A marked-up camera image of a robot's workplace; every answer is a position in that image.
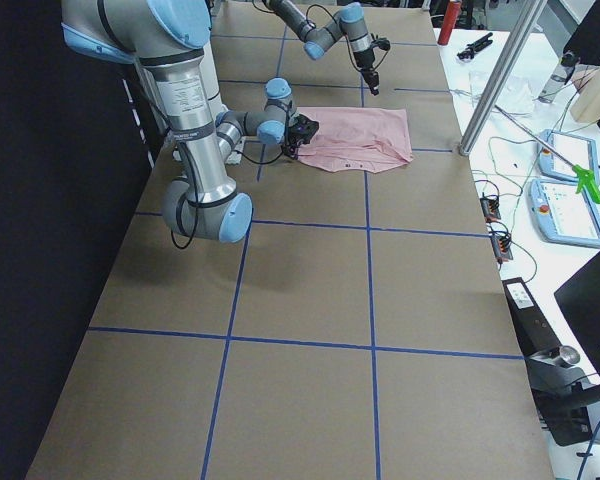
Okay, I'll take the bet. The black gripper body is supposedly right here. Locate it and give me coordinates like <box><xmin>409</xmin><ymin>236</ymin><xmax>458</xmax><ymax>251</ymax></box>
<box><xmin>352</xmin><ymin>34</ymin><xmax>391</xmax><ymax>96</ymax></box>
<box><xmin>282</xmin><ymin>114</ymin><xmax>320</xmax><ymax>159</ymax></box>

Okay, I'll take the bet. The pink Snoopy t-shirt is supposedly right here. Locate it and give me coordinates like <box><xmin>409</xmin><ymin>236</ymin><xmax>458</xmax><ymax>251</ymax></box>
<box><xmin>298</xmin><ymin>107</ymin><xmax>413</xmax><ymax>173</ymax></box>

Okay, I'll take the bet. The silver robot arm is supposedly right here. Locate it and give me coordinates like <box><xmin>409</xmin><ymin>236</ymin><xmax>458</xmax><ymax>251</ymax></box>
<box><xmin>61</xmin><ymin>1</ymin><xmax>319</xmax><ymax>243</ymax></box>
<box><xmin>262</xmin><ymin>0</ymin><xmax>391</xmax><ymax>96</ymax></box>

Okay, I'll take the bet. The red cylinder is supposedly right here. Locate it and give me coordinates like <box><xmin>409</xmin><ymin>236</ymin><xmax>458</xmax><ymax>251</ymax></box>
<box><xmin>437</xmin><ymin>0</ymin><xmax>462</xmax><ymax>46</ymax></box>

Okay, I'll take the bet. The black folded tripod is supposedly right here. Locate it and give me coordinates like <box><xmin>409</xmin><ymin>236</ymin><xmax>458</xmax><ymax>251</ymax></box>
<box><xmin>456</xmin><ymin>32</ymin><xmax>493</xmax><ymax>61</ymax></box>

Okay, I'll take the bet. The clear plastic sheet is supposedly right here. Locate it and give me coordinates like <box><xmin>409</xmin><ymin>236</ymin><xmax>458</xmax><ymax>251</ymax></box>
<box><xmin>469</xmin><ymin>70</ymin><xmax>535</xmax><ymax>116</ymax></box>

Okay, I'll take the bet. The far teach pendant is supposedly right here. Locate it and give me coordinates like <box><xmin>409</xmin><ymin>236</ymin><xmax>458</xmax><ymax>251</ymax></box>
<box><xmin>537</xmin><ymin>129</ymin><xmax>600</xmax><ymax>184</ymax></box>

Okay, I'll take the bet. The teach pendant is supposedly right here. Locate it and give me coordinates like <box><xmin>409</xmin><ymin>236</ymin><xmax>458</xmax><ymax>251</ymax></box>
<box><xmin>537</xmin><ymin>129</ymin><xmax>600</xmax><ymax>184</ymax></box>
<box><xmin>528</xmin><ymin>179</ymin><xmax>600</xmax><ymax>249</ymax></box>

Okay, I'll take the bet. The metal stand with green clip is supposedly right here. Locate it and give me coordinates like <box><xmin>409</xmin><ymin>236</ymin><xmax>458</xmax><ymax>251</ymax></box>
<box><xmin>494</xmin><ymin>105</ymin><xmax>600</xmax><ymax>204</ymax></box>

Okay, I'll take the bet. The near teach pendant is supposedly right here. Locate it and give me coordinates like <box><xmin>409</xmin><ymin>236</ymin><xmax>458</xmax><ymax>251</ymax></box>
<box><xmin>528</xmin><ymin>179</ymin><xmax>600</xmax><ymax>249</ymax></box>

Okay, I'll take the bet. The black monitor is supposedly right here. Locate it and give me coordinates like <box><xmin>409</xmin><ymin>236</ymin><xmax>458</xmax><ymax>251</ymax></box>
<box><xmin>554</xmin><ymin>251</ymin><xmax>600</xmax><ymax>375</ymax></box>

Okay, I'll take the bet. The black box device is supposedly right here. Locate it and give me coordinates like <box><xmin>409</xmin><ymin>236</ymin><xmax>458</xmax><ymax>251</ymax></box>
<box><xmin>502</xmin><ymin>277</ymin><xmax>600</xmax><ymax>446</ymax></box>

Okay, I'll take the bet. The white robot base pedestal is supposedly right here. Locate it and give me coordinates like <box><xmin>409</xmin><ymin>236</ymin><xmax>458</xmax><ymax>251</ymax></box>
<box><xmin>169</xmin><ymin>99</ymin><xmax>244</xmax><ymax>166</ymax></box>

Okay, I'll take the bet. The aluminium frame post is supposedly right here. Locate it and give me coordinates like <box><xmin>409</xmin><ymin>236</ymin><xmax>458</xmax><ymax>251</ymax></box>
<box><xmin>458</xmin><ymin>0</ymin><xmax>547</xmax><ymax>157</ymax></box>

